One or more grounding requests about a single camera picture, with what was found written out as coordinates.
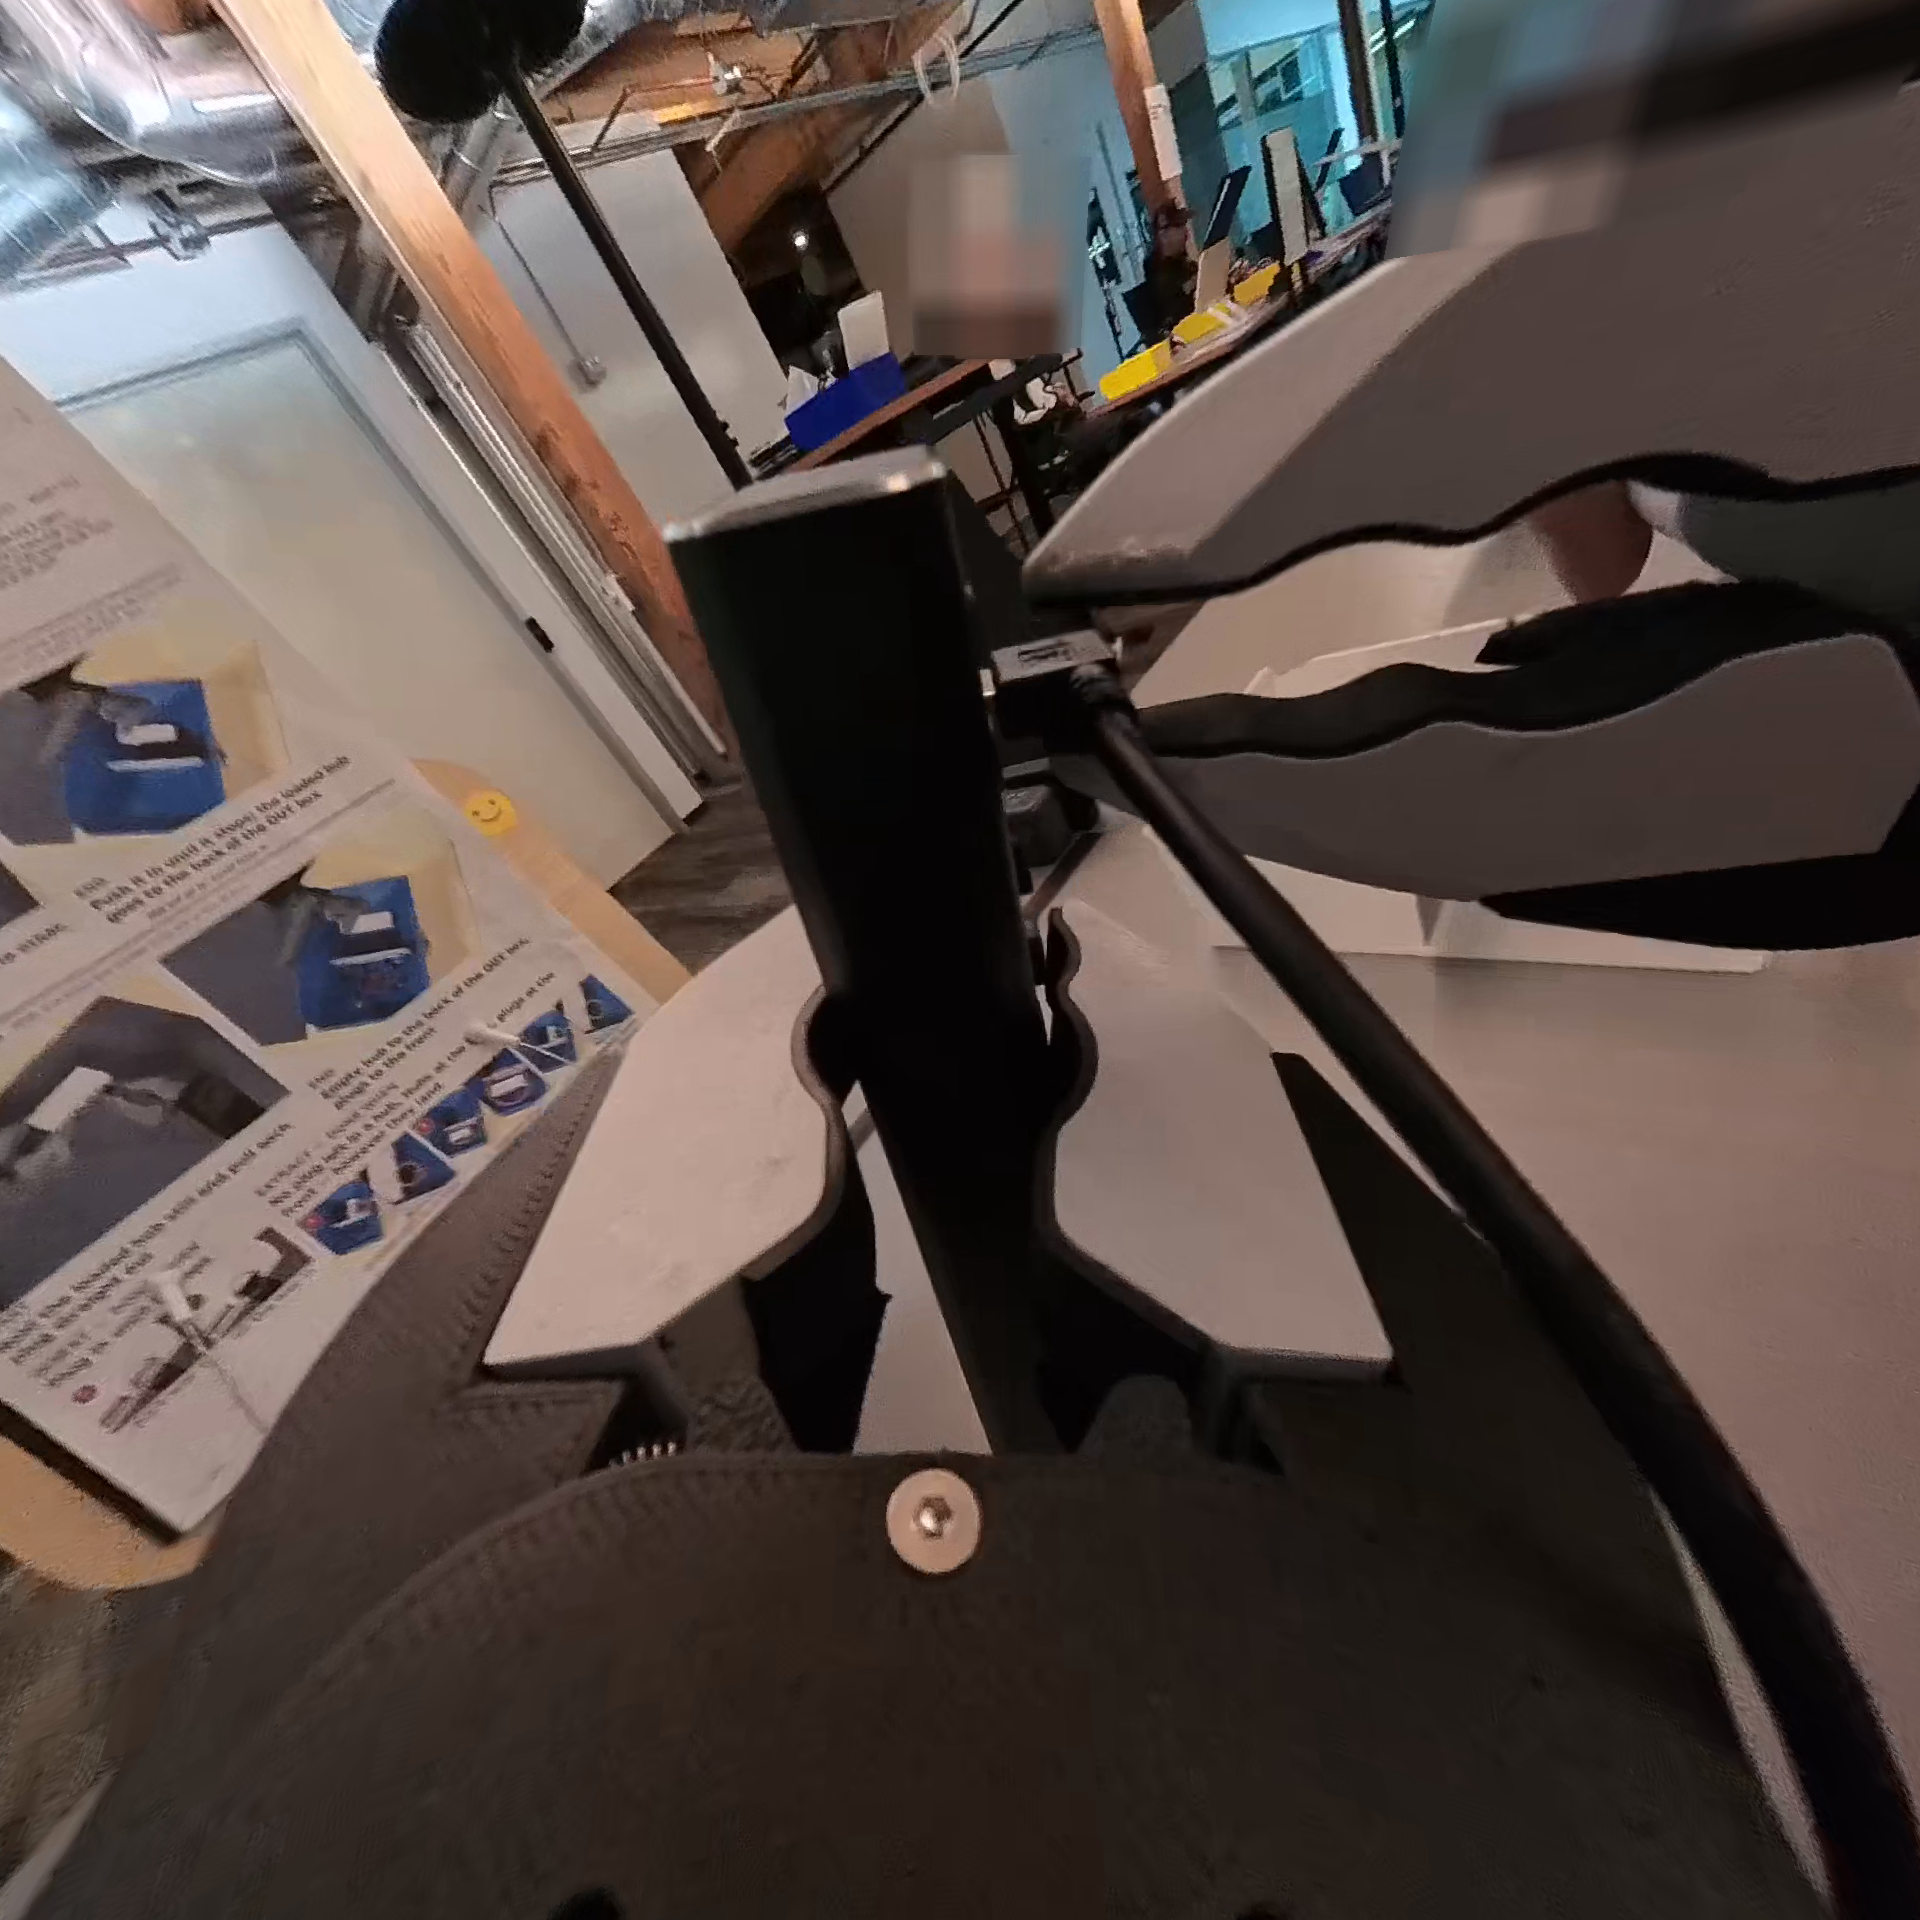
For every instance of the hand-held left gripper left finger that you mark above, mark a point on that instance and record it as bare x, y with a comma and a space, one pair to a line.
676, 1172

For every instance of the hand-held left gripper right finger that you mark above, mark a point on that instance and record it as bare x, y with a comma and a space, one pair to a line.
1201, 1172

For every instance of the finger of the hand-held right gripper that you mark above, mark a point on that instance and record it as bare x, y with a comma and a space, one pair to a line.
1500, 390
1575, 781

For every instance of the black usb hub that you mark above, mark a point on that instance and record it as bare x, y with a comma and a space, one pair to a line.
855, 827

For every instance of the wooden workbench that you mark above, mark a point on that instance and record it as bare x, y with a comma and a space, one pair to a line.
1289, 324

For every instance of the yellow bin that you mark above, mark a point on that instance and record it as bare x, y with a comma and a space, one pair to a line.
1209, 328
1137, 379
1265, 281

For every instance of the small black device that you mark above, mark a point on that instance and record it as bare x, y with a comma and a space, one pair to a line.
1050, 827

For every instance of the yellow smiley sticker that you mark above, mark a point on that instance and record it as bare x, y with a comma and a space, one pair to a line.
489, 811

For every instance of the printed instruction sheet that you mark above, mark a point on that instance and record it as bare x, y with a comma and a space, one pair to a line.
224, 1049

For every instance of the wooden column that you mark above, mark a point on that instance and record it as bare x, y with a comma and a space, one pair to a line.
1137, 91

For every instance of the dark wooden table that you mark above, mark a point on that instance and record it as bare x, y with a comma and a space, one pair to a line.
960, 395

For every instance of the small white box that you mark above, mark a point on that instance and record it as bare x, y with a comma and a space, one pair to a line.
861, 332

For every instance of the blue bin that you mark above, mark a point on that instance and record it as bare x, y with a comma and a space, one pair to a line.
848, 407

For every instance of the white frosted door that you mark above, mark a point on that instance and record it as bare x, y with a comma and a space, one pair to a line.
301, 600

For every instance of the black pole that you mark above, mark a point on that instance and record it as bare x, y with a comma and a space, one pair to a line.
630, 284

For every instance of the black fuzzy microphone cover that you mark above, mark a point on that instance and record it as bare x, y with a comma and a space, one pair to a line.
481, 53

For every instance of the slanted wooden post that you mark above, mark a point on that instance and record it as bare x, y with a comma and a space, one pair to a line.
450, 329

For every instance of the silver spiral duct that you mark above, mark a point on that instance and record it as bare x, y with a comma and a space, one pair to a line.
90, 165

